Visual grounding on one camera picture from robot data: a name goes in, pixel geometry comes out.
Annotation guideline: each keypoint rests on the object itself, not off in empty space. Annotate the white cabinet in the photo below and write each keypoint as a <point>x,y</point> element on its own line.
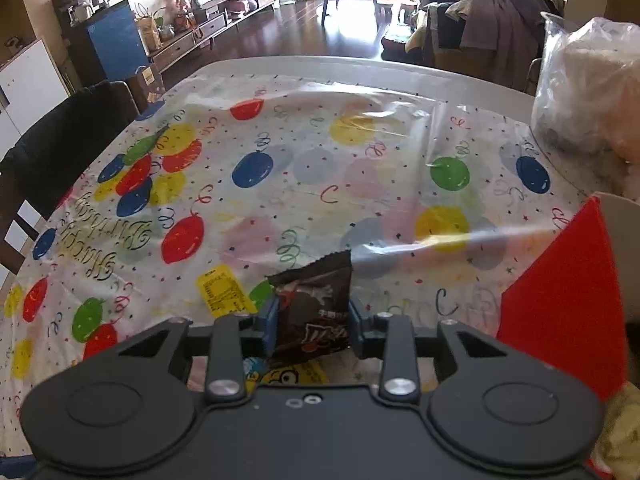
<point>27,85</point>

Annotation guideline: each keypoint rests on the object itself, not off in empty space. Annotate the black chair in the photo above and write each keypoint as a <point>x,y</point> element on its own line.
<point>60,145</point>

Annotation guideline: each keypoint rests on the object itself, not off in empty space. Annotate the red cardboard box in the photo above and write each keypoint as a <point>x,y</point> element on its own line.
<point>565,300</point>

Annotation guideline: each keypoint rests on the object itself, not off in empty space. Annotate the brown chocolate snack packet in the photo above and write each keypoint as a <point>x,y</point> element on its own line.
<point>315,305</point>

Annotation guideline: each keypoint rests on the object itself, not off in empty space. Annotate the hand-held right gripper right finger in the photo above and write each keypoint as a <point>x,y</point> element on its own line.
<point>356,327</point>

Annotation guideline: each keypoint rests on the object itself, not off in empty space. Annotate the clear plastic bag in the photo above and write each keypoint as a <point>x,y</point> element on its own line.
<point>585,85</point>

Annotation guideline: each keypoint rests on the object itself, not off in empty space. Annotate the brown paper bag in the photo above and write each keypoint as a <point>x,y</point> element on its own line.
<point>148,85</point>

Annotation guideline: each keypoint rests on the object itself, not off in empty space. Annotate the sofa with clothes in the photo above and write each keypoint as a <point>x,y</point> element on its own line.
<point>490,25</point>

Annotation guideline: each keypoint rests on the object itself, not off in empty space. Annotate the balloon printed tablecloth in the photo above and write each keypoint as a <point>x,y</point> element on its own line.
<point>320,185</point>

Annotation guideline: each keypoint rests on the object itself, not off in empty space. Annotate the yellow label snack packet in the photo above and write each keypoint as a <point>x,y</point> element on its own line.
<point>225,292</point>

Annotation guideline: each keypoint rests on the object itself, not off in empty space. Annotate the black coffee machine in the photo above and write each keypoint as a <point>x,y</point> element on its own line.
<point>82,2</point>

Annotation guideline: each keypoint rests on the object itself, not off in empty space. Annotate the wooden television cabinet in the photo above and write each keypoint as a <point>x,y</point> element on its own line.
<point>220,15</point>

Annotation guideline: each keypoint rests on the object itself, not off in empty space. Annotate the yellow cartoon snack packet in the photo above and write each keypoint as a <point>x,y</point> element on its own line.
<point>295,376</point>

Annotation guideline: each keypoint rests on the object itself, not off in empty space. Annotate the pale yellow snack bag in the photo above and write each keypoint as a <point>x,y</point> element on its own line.
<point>620,435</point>

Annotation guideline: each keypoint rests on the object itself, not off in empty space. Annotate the blue cabinet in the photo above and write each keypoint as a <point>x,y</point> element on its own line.
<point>112,40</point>

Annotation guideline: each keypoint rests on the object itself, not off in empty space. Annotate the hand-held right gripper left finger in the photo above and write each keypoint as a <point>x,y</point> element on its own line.
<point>271,325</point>

